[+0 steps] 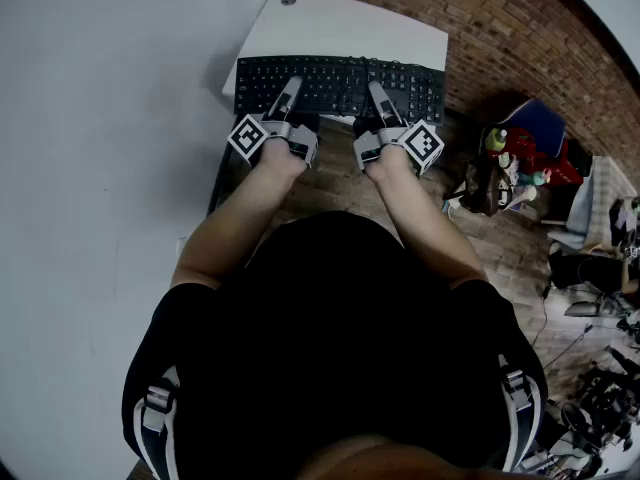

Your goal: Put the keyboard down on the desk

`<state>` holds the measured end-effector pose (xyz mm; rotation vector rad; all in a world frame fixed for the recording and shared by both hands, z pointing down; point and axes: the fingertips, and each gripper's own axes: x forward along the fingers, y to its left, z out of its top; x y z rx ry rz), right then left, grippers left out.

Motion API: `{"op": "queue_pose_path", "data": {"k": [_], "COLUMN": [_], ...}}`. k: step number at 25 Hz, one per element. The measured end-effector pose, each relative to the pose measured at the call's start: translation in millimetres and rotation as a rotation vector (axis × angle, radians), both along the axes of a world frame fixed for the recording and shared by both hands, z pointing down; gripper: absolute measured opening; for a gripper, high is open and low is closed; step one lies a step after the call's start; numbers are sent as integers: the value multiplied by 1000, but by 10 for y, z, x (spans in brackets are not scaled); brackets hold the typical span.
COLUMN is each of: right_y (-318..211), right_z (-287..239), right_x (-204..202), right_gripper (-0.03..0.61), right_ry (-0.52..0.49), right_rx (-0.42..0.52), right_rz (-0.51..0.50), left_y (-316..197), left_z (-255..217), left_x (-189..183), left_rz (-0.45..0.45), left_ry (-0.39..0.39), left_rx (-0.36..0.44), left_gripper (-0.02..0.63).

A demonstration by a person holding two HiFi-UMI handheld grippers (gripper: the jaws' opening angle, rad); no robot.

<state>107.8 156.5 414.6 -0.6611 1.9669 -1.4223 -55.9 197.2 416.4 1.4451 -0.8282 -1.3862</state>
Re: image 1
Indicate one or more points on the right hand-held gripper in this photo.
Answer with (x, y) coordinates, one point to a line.
(424, 144)

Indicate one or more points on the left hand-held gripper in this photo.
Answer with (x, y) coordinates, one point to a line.
(247, 138)

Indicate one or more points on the black keyboard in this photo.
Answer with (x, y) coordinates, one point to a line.
(330, 85)

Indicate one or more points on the person's left forearm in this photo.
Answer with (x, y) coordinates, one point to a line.
(250, 208)

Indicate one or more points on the person's right forearm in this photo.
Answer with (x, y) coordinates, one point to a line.
(425, 223)

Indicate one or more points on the white desk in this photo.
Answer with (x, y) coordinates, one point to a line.
(345, 30)

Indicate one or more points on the black desk leg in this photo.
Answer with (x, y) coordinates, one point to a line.
(220, 183)

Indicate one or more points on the green bottle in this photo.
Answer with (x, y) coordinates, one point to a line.
(496, 140)

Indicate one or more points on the black bag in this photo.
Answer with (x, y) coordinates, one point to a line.
(482, 188)

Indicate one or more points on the blue chair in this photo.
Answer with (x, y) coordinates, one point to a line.
(542, 123)

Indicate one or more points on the red box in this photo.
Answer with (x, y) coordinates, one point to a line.
(560, 168)

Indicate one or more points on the grey cloth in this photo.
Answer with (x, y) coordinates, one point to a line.
(592, 198)

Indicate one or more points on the person's black shirt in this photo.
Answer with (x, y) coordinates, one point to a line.
(330, 328)

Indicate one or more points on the person's chin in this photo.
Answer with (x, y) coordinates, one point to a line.
(400, 460)

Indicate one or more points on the pile of black equipment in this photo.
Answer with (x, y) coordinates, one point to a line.
(600, 408)

